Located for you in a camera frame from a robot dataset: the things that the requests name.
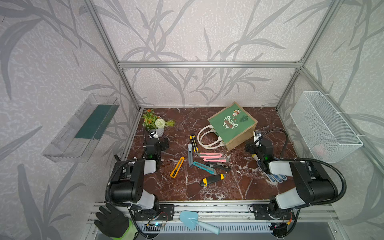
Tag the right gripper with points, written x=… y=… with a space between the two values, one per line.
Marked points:
x=257 y=148

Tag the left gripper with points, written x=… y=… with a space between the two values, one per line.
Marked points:
x=153 y=143

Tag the orange utility knife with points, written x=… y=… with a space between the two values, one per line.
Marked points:
x=177 y=168

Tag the green Christmas tote bag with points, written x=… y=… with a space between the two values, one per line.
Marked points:
x=232 y=125

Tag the teal utility knife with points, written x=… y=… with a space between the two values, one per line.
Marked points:
x=205 y=168

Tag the black yellow heavy knife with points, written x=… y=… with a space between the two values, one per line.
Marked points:
x=212 y=179

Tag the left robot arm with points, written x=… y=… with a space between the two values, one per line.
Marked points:
x=125 y=187

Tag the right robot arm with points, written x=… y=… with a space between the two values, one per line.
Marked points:
x=316 y=182

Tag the grey slim utility knife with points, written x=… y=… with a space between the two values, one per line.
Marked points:
x=190 y=155

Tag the yellow black slim knife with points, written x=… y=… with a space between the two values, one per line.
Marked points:
x=193 y=142

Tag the pink utility knife upper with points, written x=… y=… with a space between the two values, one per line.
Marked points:
x=210 y=155

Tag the pink utility knife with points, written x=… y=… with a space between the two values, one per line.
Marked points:
x=218 y=160
x=210 y=155

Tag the dark grey utility knife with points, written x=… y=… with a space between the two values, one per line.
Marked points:
x=221 y=167

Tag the pink utility knife lower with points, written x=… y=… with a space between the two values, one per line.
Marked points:
x=218 y=160

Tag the potted artificial flower plant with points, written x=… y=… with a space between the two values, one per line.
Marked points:
x=154 y=122

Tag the blue dotted work glove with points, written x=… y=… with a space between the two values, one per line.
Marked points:
x=271 y=177

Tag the light blue garden trowel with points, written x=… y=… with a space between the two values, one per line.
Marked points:
x=191 y=220

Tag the black green rubber glove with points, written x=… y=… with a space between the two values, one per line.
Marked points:
x=114 y=224

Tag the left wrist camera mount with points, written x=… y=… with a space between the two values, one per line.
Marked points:
x=154 y=134

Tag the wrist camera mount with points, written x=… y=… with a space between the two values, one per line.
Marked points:
x=257 y=135
x=154 y=134

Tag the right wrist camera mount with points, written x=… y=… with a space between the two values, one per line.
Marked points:
x=257 y=135

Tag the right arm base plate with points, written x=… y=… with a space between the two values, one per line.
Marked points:
x=270 y=212

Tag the white wire mesh basket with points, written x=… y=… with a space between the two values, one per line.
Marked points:
x=327 y=134

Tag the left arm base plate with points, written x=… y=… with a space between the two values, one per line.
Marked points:
x=162 y=212

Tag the clear plastic wall shelf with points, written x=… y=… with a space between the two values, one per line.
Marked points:
x=78 y=139

